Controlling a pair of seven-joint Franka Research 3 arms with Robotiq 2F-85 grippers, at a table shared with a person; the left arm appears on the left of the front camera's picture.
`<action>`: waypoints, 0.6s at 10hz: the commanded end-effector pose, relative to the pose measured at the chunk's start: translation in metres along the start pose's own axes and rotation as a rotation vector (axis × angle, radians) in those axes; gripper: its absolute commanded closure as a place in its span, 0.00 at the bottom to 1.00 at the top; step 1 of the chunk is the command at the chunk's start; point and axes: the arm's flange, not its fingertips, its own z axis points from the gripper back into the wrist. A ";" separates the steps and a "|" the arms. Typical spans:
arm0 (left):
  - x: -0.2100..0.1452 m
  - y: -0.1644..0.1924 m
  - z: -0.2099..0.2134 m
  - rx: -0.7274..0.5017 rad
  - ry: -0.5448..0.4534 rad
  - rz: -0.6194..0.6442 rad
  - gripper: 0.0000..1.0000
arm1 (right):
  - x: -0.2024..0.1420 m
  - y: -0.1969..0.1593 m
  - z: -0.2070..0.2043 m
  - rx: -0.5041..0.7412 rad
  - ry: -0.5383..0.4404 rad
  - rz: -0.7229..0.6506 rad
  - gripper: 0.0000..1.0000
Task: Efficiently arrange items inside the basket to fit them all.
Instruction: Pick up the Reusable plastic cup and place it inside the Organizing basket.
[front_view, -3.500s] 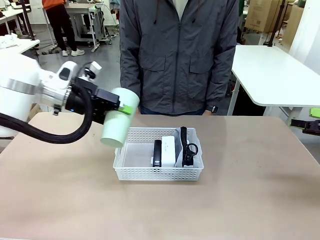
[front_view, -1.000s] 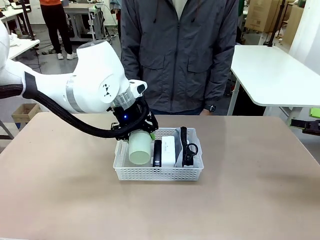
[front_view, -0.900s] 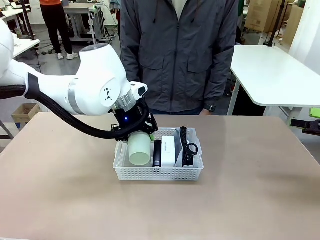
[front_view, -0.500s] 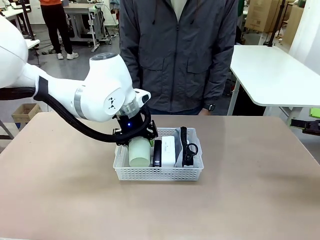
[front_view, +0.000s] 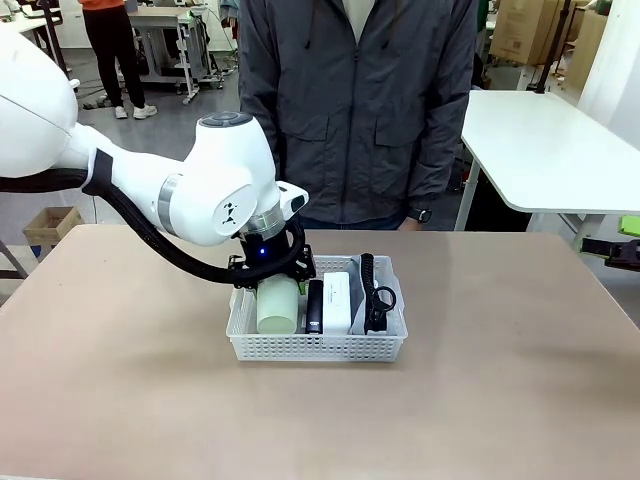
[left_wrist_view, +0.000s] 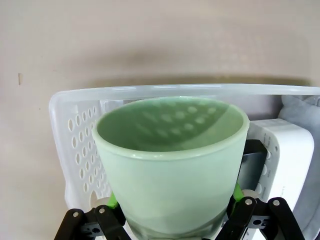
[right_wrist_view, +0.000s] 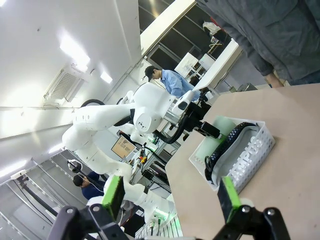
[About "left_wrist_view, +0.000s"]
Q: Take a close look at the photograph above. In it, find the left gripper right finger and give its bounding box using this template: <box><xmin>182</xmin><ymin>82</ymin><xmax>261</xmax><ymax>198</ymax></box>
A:
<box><xmin>219</xmin><ymin>181</ymin><xmax>305</xmax><ymax>240</ymax></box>

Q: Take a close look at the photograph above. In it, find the white power strip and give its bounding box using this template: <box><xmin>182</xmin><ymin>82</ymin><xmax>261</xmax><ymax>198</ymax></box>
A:
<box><xmin>246</xmin><ymin>118</ymin><xmax>315</xmax><ymax>240</ymax></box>

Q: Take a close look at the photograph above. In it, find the pale green cup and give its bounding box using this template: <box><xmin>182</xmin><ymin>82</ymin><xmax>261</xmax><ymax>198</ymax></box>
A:
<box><xmin>91</xmin><ymin>96</ymin><xmax>251</xmax><ymax>240</ymax></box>

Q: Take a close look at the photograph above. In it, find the white perforated plastic basket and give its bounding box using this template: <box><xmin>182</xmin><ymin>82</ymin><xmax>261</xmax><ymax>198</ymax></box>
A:
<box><xmin>48</xmin><ymin>83</ymin><xmax>320</xmax><ymax>213</ymax></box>

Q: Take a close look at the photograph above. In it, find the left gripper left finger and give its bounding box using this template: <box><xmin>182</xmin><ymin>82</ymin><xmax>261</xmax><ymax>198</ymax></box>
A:
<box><xmin>53</xmin><ymin>191</ymin><xmax>131</xmax><ymax>240</ymax></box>

